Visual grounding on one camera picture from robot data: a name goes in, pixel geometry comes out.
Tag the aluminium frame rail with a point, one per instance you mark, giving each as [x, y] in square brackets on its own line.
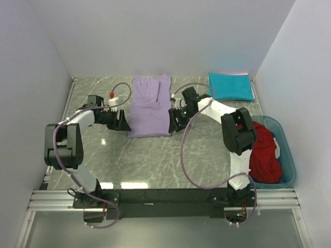
[60, 200]

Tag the blue plastic laundry basket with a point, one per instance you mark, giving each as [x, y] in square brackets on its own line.
[287, 165]

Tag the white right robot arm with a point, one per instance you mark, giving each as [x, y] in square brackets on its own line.
[238, 133]

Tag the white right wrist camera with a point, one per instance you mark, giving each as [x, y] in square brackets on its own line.
[177, 103]

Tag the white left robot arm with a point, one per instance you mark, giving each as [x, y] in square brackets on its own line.
[63, 146]

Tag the red t-shirt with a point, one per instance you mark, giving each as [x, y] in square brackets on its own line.
[264, 166]

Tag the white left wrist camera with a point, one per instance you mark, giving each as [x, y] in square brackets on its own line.
[114, 101]

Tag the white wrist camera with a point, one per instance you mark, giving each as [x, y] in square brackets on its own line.
[114, 101]
[177, 103]

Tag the white cloth in basket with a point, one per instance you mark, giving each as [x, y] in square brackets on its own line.
[277, 149]

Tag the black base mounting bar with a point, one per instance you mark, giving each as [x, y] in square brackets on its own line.
[157, 203]

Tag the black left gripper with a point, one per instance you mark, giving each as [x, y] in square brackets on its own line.
[121, 124]

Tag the folded teal t-shirt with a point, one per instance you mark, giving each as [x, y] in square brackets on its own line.
[231, 87]

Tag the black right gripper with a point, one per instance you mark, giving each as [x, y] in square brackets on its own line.
[174, 125]

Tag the purple t-shirt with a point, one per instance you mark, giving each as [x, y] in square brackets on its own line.
[149, 109]

